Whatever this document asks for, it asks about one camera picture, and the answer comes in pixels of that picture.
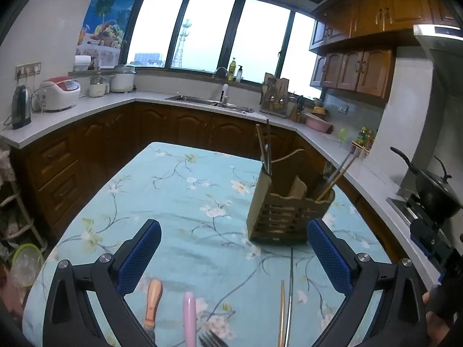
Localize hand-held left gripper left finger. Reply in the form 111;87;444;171
43;219;162;347

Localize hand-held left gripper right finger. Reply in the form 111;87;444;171
307;219;429;347

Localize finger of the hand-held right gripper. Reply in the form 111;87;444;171
410;218;453;261

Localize wooden utensil holder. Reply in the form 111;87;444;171
246;149;336;245

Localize brass wooden chopstick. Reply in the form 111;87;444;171
318;156;359;202

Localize silver metal chopstick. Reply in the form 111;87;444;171
285;248;294;347
315;151;354;200

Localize person's right hand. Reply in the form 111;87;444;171
421;291;453;347

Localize gas stove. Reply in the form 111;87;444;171
386;191;445;232

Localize black wok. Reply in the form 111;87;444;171
390;146;463;219

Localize teal floral tablecloth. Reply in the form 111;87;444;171
22;142;393;347

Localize spice bottle rack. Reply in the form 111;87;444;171
351;126;377;158

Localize green rimmed plastic bowl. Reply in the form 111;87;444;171
10;243;45;288

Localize pink basin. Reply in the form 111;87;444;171
305;113;333;133

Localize brown wooden base cabinets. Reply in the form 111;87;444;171
9;101;409;261

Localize knife block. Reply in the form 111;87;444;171
289;94;306;123

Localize white kitchen countertop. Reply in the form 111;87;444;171
0;90;442;286

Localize steel sink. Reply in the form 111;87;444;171
166;95;256;112

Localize small white appliance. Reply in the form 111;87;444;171
89;74;111;97

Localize wooden countertop utensil rack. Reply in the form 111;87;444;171
260;72;290;116

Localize white steamer pot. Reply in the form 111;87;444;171
110;64;137;93

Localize white and red rice cooker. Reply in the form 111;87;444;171
38;76;81;112

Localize kitchen faucet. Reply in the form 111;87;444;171
213;67;230;102

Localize steel electric kettle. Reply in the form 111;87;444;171
11;85;32;130

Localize steel range hood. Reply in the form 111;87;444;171
413;25;463;66

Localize kitchen window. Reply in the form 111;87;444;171
126;0;321;98

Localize orange handled utensil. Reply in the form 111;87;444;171
144;279;163;333

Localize pink handled utensil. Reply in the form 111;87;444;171
183;291;197;347

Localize wire storage rack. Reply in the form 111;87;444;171
0;145;47;254

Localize brown wooden wall cabinets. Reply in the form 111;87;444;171
309;0;463;98

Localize double wall socket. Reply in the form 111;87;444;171
14;62;42;79

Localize fruit wall poster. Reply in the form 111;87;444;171
76;0;140;69

